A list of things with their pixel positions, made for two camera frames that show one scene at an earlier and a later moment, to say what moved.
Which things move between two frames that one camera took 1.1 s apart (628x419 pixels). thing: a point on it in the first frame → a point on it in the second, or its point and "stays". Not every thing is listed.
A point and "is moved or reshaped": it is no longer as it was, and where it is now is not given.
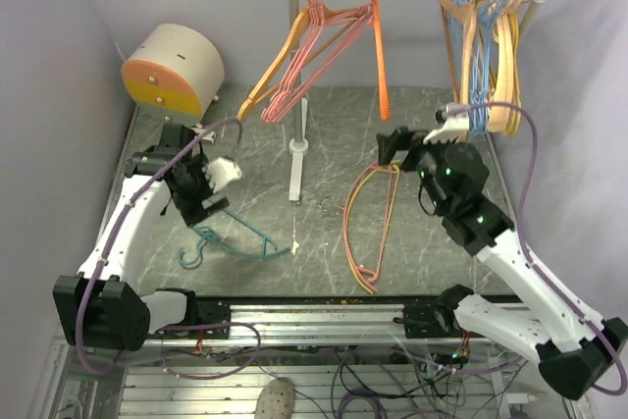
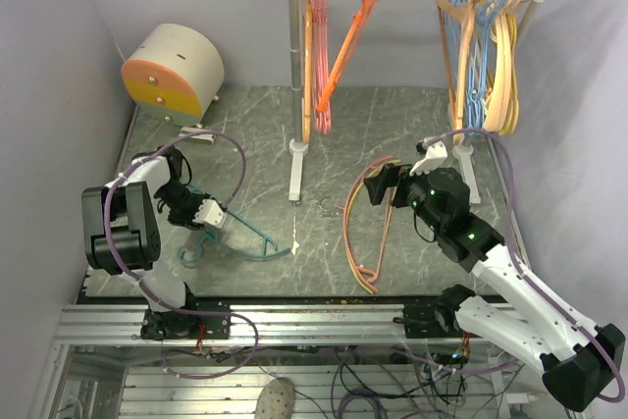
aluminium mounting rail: [313, 325] stays
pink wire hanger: [334, 31] is moved or reshaped
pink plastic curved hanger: [374, 166] stays
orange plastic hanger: [384, 93] → [358, 22]
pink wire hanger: [334, 32] is moved or reshaped
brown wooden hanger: [316, 26] → [308, 70]
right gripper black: [403, 138] → [387, 178]
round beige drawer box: [175, 74] stays
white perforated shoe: [277, 399] stays
